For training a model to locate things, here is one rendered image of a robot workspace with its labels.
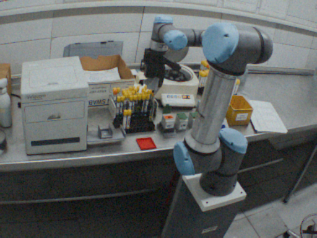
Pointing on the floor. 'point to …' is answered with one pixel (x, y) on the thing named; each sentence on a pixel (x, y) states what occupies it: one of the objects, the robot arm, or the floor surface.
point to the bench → (65, 183)
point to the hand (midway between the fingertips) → (155, 90)
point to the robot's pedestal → (199, 217)
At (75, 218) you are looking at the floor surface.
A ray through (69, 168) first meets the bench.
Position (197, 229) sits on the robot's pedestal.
